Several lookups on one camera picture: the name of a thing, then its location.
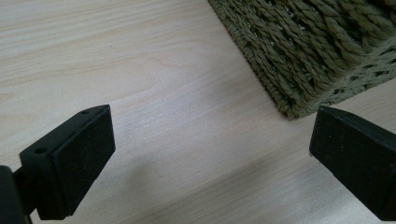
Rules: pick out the green woven basket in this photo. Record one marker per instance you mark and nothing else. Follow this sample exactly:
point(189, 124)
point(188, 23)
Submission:
point(305, 46)

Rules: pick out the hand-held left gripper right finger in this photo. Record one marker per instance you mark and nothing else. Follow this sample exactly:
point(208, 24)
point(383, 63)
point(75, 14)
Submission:
point(358, 155)

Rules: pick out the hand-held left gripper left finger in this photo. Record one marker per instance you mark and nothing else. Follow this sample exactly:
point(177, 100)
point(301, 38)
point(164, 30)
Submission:
point(71, 165)

